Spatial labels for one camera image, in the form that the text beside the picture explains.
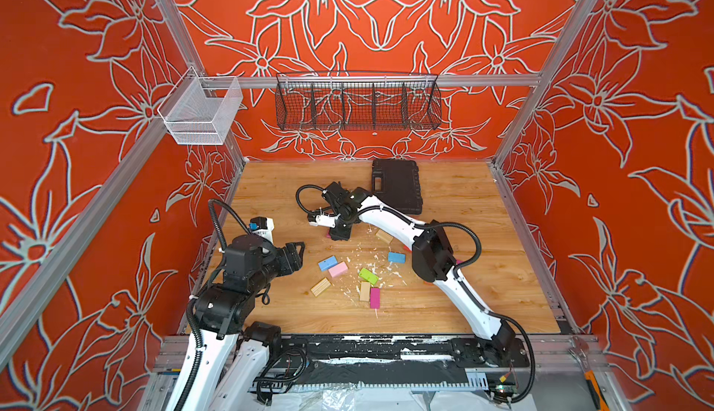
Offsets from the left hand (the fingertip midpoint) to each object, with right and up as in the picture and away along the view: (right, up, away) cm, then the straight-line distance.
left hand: (294, 244), depth 71 cm
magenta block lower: (+22, -19, +13) cm, 32 cm away
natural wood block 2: (+19, -17, +13) cm, 28 cm away
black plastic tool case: (+33, +17, +36) cm, 51 cm away
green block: (+21, -14, +16) cm, 29 cm away
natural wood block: (+5, -16, +13) cm, 21 cm away
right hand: (+9, +1, +24) cm, 26 cm away
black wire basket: (+14, +47, +30) cm, 57 cm away
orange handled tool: (+76, -36, -4) cm, 84 cm away
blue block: (+7, -10, +17) cm, 21 cm away
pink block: (+10, -12, +17) cm, 23 cm away
